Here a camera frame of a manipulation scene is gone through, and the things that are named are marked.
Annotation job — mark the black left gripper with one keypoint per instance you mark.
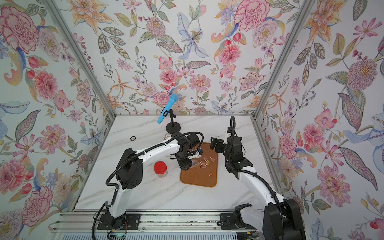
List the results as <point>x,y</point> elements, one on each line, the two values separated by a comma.
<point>184,162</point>

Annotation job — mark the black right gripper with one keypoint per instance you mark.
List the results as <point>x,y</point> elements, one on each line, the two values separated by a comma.
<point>217,144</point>

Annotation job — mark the clear jar with candies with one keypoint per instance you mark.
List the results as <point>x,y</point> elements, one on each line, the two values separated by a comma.
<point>195,163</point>

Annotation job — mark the red lidded plastic jar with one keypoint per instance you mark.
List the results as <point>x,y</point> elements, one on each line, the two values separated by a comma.
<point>160,168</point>

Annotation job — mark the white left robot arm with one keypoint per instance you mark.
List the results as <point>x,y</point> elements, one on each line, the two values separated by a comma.
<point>130,169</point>

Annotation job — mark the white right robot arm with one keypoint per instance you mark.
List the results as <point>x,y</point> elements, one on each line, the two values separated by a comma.
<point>264,192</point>

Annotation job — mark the black microphone stand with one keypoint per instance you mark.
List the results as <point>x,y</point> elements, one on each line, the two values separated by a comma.
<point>172,127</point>

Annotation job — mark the brown wooden tray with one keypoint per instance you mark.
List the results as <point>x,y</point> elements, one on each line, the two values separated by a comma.
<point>206,174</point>

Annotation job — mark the blue microphone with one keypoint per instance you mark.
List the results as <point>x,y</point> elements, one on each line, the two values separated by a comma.
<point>173,99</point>

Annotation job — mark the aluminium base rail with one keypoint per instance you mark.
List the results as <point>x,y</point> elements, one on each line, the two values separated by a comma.
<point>184,225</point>

